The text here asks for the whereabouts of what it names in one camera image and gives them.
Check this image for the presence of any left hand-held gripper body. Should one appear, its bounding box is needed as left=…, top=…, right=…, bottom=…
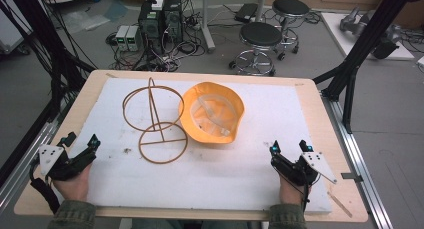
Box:
left=38, top=144, right=98, bottom=182

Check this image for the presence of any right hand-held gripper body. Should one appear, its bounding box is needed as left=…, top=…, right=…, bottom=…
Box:
left=270, top=151, right=338, bottom=187

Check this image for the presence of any brown wire hat stand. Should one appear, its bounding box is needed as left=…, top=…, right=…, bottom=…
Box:
left=121, top=76, right=189, bottom=165

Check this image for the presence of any orange bucket hat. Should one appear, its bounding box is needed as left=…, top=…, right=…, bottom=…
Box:
left=178, top=81, right=246, bottom=145

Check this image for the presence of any person's right hand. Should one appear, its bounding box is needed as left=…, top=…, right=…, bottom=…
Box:
left=278, top=174, right=313, bottom=206

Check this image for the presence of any person's left hand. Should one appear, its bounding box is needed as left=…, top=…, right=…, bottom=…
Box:
left=52, top=164, right=93, bottom=201

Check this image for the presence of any thin wooden stick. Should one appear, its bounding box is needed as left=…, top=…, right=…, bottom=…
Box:
left=327, top=191, right=354, bottom=219

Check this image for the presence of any white foam board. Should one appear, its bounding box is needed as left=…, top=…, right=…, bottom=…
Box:
left=67, top=76, right=333, bottom=215

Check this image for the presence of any grey power supply unit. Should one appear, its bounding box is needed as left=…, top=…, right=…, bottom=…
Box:
left=114, top=24, right=130, bottom=52
left=126, top=25, right=143, bottom=53

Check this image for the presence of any black round stool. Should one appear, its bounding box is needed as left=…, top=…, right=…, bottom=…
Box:
left=228, top=21, right=285, bottom=78
left=271, top=0, right=311, bottom=62

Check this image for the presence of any white floor platform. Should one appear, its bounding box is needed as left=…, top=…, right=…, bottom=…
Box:
left=320, top=11, right=416, bottom=62

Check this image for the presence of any black computer tower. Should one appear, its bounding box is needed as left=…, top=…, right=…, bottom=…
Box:
left=137, top=0, right=165, bottom=55
left=162, top=0, right=185, bottom=46

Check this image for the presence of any grey robot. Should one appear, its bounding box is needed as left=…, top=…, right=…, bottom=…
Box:
left=338, top=6, right=402, bottom=60

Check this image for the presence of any flat black box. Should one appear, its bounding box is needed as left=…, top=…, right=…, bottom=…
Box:
left=233, top=2, right=260, bottom=24

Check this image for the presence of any grey table leg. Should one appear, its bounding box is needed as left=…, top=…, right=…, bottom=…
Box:
left=199, top=0, right=217, bottom=55

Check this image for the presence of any thin black cable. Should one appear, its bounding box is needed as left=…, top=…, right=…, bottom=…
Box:
left=272, top=162, right=323, bottom=214

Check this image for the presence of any aluminium rail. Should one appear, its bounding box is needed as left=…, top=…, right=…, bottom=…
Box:
left=320, top=90, right=395, bottom=229
left=0, top=117, right=61, bottom=212

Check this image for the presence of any thick black sleeved cable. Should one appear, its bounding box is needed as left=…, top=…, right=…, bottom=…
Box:
left=28, top=158, right=62, bottom=214

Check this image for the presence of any small metal bracket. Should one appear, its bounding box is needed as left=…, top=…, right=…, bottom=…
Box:
left=340, top=171, right=365, bottom=184

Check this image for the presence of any black metal frame post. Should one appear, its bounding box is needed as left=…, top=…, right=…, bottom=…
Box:
left=312, top=0, right=420, bottom=135
left=0, top=0, right=98, bottom=118

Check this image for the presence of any grey metal post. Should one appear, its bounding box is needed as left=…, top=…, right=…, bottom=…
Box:
left=254, top=0, right=270, bottom=24

